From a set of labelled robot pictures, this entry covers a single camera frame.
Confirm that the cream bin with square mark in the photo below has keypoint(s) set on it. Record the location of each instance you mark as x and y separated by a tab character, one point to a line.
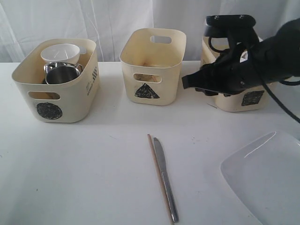
251	99

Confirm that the white rectangular plate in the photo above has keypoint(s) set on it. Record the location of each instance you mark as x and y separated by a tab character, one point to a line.
265	176

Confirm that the wooden chopstick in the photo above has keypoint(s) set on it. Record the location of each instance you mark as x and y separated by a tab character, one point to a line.
147	78
162	188

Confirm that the cream bin with circle mark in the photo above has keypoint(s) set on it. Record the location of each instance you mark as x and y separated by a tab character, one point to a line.
62	103

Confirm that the cream bin with triangle mark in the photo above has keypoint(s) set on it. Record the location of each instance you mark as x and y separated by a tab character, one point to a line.
153	51

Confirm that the white ceramic bowl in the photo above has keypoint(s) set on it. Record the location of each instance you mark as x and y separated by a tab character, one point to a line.
67	53

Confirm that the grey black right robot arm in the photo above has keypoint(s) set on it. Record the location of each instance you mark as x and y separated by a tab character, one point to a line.
276	58

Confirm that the white curtain backdrop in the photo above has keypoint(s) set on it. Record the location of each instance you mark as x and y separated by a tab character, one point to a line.
24	24

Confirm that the steel mug with wire handle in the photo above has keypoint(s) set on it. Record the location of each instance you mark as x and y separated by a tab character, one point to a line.
61	72

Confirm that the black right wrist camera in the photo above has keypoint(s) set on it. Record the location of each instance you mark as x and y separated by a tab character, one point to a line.
229	25

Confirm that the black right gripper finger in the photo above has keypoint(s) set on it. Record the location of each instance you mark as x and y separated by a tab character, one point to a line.
202	79

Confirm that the stainless steel table knife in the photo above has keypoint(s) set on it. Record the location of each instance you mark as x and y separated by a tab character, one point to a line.
160	156

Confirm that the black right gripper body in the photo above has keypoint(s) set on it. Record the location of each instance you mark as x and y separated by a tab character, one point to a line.
231	75

